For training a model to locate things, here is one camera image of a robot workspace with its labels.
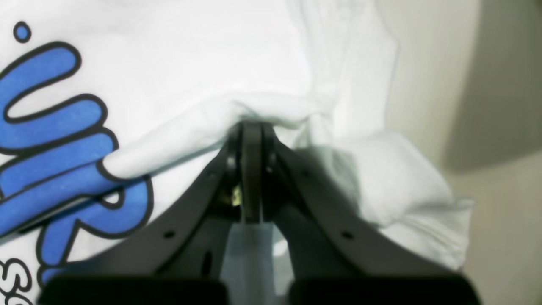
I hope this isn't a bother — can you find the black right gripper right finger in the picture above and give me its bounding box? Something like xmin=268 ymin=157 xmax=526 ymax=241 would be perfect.
xmin=253 ymin=123 xmax=480 ymax=305

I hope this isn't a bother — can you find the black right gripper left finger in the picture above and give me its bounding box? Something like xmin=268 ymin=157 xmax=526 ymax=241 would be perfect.
xmin=38 ymin=123 xmax=251 ymax=305

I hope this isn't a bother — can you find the white graphic t-shirt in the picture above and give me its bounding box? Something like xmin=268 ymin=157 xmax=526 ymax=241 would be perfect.
xmin=1 ymin=0 xmax=473 ymax=305

